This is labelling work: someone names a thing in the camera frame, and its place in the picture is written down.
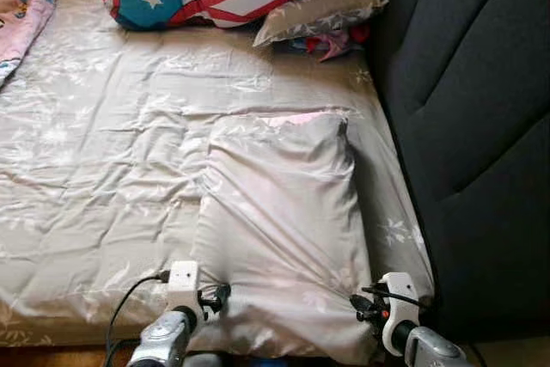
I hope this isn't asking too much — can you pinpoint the grey floral pillow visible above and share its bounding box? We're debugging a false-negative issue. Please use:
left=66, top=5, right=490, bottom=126
left=252, top=0, right=389, bottom=48
left=189, top=111, right=379, bottom=366

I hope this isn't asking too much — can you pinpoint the bed with grey floral sheet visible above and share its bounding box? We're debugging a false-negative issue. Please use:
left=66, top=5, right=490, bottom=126
left=0, top=0, right=435, bottom=351

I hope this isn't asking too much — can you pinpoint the dark grey upholstered headboard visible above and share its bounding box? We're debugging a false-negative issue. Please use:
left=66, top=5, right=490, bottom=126
left=357, top=0, right=550, bottom=342

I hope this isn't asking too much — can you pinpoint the red pink plush toy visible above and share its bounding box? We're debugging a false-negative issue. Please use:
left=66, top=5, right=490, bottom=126
left=288, top=25, right=372, bottom=63

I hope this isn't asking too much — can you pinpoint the pink cartoon print blanket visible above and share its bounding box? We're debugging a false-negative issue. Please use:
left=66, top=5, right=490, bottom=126
left=0, top=0, right=59, bottom=89

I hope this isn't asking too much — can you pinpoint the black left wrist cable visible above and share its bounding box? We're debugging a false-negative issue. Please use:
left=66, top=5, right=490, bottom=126
left=105, top=271, right=170, bottom=367

